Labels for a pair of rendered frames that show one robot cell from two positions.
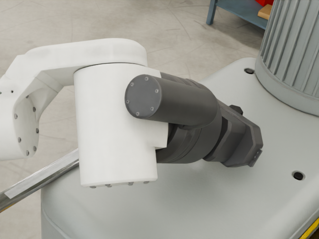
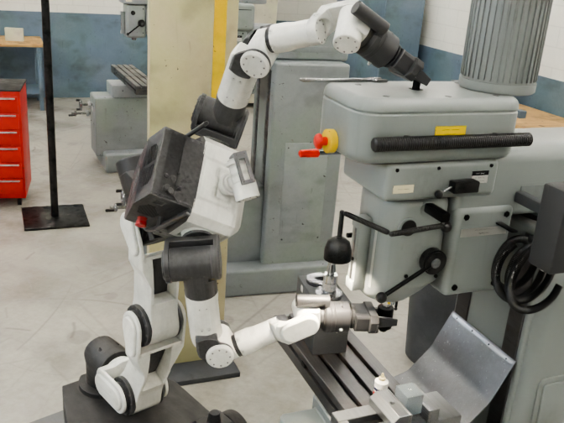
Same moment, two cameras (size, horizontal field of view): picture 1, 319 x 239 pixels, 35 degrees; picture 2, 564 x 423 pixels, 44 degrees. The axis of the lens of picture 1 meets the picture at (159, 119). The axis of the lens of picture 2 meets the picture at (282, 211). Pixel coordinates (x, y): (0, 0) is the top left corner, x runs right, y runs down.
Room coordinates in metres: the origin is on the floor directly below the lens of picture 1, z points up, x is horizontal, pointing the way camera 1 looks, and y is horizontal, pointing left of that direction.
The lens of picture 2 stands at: (-1.19, -0.71, 2.19)
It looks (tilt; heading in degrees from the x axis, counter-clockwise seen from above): 20 degrees down; 30
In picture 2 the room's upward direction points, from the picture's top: 4 degrees clockwise
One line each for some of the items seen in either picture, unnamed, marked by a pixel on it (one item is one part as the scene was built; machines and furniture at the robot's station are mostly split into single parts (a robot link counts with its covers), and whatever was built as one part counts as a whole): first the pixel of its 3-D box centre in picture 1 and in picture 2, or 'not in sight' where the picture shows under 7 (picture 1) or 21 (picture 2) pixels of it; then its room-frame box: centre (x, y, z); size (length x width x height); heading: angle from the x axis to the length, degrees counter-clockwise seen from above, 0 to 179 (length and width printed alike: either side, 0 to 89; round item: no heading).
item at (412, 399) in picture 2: not in sight; (408, 399); (0.40, -0.23, 1.07); 0.06 x 0.05 x 0.06; 55
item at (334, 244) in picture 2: not in sight; (338, 248); (0.33, 0.00, 1.48); 0.07 x 0.07 x 0.06
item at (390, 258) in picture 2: not in sight; (396, 240); (0.50, -0.09, 1.47); 0.21 x 0.19 x 0.32; 53
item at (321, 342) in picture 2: not in sight; (321, 311); (0.70, 0.21, 1.06); 0.22 x 0.12 x 0.20; 47
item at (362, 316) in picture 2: not in sight; (353, 317); (0.45, -0.02, 1.23); 0.13 x 0.12 x 0.10; 38
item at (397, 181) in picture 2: not in sight; (419, 167); (0.54, -0.11, 1.68); 0.34 x 0.24 x 0.10; 143
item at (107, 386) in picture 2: not in sight; (132, 383); (0.41, 0.80, 0.68); 0.21 x 0.20 x 0.13; 72
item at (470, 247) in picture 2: not in sight; (454, 235); (0.66, -0.20, 1.47); 0.24 x 0.19 x 0.26; 53
